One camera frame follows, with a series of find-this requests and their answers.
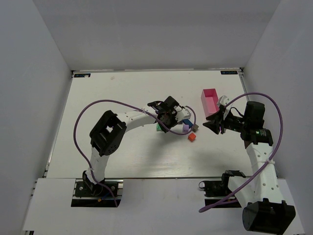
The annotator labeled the green ridged block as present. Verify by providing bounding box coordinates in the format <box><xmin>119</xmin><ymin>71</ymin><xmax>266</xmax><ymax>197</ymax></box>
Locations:
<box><xmin>156</xmin><ymin>124</ymin><xmax>162</xmax><ymax>132</ymax></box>

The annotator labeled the pink plastic box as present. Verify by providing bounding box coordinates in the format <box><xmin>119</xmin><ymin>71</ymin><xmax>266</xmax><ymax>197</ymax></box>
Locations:
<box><xmin>201</xmin><ymin>89</ymin><xmax>219</xmax><ymax>117</ymax></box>

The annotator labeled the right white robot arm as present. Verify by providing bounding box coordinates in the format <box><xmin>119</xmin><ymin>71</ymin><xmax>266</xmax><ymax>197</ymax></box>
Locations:
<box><xmin>203</xmin><ymin>101</ymin><xmax>296</xmax><ymax>235</ymax></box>

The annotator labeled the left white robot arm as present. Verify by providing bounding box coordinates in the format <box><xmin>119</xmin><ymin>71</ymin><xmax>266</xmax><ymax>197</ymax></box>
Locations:
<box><xmin>83</xmin><ymin>96</ymin><xmax>190</xmax><ymax>188</ymax></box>

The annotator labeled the olive grey cube block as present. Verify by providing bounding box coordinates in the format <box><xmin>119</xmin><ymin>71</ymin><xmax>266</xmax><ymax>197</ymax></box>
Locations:
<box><xmin>192</xmin><ymin>124</ymin><xmax>199</xmax><ymax>132</ymax></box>

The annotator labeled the long dark blue block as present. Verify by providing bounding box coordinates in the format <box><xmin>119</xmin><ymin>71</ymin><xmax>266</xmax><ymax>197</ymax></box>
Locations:
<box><xmin>182</xmin><ymin>119</ymin><xmax>193</xmax><ymax>126</ymax></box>

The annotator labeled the red cube block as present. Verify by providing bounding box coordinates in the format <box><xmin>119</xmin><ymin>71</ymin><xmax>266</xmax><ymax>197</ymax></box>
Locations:
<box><xmin>188</xmin><ymin>133</ymin><xmax>197</xmax><ymax>142</ymax></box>

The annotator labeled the purple cube block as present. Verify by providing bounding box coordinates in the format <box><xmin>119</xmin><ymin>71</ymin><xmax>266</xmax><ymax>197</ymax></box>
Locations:
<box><xmin>182</xmin><ymin>124</ymin><xmax>190</xmax><ymax>132</ymax></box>

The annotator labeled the right blue logo sticker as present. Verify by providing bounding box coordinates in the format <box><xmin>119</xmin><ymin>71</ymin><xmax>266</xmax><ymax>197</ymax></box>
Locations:
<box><xmin>221</xmin><ymin>70</ymin><xmax>238</xmax><ymax>75</ymax></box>

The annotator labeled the blue logo sticker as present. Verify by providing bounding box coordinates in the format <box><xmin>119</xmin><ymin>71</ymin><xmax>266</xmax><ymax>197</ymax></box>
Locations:
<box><xmin>221</xmin><ymin>70</ymin><xmax>238</xmax><ymax>75</ymax></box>
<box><xmin>74</xmin><ymin>73</ymin><xmax>91</xmax><ymax>78</ymax></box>

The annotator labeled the left blue logo sticker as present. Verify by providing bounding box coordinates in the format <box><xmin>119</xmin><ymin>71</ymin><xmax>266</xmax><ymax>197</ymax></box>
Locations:
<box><xmin>74</xmin><ymin>73</ymin><xmax>91</xmax><ymax>78</ymax></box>

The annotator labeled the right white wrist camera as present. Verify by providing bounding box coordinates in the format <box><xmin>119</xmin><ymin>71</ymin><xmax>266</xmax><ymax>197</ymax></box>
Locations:
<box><xmin>217</xmin><ymin>95</ymin><xmax>232</xmax><ymax>115</ymax></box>

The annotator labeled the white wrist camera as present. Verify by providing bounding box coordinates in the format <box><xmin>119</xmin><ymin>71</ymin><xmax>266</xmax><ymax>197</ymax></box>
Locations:
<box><xmin>217</xmin><ymin>95</ymin><xmax>232</xmax><ymax>115</ymax></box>
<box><xmin>175</xmin><ymin>106</ymin><xmax>191</xmax><ymax>122</ymax></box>

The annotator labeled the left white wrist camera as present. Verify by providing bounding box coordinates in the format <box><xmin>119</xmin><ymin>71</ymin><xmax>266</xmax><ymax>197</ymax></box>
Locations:
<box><xmin>175</xmin><ymin>106</ymin><xmax>191</xmax><ymax>122</ymax></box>

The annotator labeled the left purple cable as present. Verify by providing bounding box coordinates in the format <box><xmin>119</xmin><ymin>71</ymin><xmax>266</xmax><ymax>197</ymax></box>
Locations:
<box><xmin>74</xmin><ymin>99</ymin><xmax>198</xmax><ymax>208</ymax></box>

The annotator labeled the purple cable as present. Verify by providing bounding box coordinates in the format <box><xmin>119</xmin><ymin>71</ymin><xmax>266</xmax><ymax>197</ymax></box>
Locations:
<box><xmin>74</xmin><ymin>99</ymin><xmax>198</xmax><ymax>208</ymax></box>
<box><xmin>198</xmin><ymin>92</ymin><xmax>284</xmax><ymax>213</ymax></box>

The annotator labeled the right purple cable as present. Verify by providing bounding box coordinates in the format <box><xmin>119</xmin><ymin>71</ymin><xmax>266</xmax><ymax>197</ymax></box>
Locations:
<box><xmin>198</xmin><ymin>92</ymin><xmax>284</xmax><ymax>213</ymax></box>

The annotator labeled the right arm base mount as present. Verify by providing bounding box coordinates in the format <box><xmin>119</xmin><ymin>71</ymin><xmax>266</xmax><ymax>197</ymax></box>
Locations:
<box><xmin>199</xmin><ymin>170</ymin><xmax>246</xmax><ymax>206</ymax></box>

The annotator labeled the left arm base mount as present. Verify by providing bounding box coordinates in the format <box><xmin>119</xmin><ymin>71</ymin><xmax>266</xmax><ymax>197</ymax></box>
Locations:
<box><xmin>71</xmin><ymin>171</ymin><xmax>123</xmax><ymax>208</ymax></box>

